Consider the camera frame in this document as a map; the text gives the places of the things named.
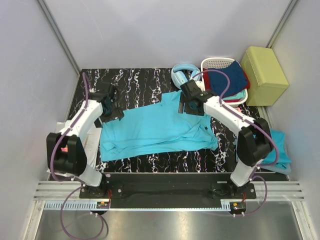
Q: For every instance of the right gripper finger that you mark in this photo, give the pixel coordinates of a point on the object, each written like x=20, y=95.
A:
x=181, y=105
x=190, y=111

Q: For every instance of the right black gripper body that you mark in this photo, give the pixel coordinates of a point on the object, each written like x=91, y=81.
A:
x=186, y=100

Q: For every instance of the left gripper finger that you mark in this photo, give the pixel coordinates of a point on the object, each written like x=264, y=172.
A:
x=111, y=115
x=98, y=123

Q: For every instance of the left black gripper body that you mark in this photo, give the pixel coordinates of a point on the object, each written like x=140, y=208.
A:
x=111, y=115

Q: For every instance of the turquoise t-shirt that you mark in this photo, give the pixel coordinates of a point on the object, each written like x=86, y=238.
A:
x=156, y=128

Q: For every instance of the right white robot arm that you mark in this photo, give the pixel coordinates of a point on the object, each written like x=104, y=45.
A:
x=234, y=121

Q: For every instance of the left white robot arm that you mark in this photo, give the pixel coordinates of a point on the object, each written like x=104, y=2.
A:
x=90, y=110

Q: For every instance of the pile of teal t-shirts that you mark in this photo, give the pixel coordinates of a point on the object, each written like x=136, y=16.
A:
x=282, y=155

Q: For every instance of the white paper sheets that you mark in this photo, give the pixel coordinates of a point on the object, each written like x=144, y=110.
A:
x=91, y=142

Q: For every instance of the red folded t-shirt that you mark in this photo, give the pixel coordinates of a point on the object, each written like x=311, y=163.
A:
x=206, y=81

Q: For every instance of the light blue headphones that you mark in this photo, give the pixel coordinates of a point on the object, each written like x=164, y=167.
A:
x=178, y=76

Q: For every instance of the navy blue folded t-shirt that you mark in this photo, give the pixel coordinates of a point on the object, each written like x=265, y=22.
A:
x=218, y=82

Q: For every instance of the white plastic laundry basket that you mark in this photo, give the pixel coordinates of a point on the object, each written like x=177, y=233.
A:
x=221, y=63

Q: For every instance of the teal folded t-shirt in basket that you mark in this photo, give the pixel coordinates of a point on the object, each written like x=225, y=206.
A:
x=235, y=98

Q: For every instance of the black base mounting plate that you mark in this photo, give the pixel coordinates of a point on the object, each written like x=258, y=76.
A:
x=167, y=191

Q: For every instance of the yellow-green storage box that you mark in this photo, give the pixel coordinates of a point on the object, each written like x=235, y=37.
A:
x=267, y=79

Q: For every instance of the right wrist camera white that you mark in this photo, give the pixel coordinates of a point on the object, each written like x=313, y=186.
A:
x=200, y=84

